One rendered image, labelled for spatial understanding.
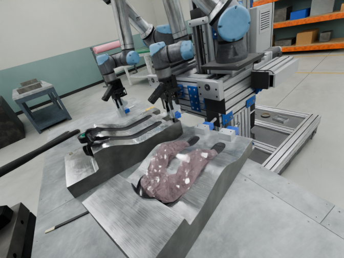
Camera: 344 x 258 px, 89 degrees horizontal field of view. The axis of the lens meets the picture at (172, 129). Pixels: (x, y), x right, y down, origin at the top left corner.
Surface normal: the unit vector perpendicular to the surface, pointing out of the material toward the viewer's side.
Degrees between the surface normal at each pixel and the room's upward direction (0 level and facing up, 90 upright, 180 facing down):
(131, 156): 90
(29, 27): 90
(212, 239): 0
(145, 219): 0
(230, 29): 96
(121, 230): 0
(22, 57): 90
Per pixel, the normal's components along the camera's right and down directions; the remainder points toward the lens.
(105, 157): 0.52, 0.33
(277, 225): -0.22, -0.84
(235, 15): -0.07, 0.61
